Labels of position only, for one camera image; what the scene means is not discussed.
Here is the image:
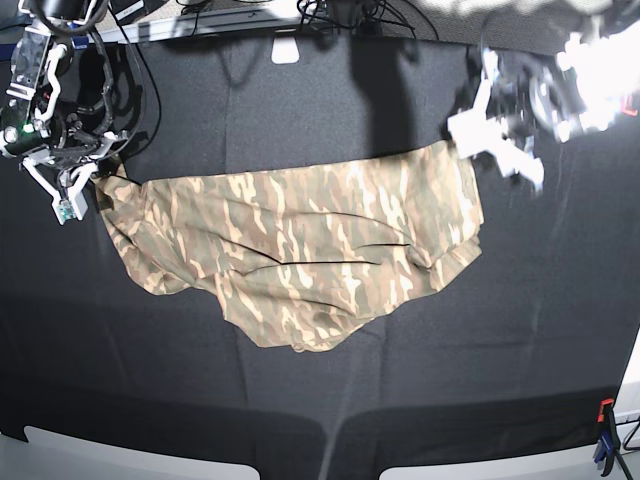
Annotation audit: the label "black cables at rear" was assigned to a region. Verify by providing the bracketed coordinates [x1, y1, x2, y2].
[174, 0, 441, 39]

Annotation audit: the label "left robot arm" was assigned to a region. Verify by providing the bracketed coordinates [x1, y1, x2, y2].
[446, 1, 639, 192]

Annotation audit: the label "camouflage t-shirt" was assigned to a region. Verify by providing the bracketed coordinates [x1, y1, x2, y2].
[95, 141, 484, 352]

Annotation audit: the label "red blue clamp front right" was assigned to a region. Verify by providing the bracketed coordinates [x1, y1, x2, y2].
[593, 398, 621, 477]

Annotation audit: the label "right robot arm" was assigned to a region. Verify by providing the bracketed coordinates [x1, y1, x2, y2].
[1, 1, 131, 224]

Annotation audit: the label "black table cloth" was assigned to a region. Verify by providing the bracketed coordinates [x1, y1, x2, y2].
[1, 37, 639, 479]

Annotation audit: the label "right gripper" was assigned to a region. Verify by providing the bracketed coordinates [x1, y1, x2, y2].
[21, 130, 130, 224]

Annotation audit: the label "white tab at rear edge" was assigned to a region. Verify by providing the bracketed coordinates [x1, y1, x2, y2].
[271, 36, 300, 65]

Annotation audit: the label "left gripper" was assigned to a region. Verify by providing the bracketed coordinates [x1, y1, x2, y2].
[446, 47, 545, 193]

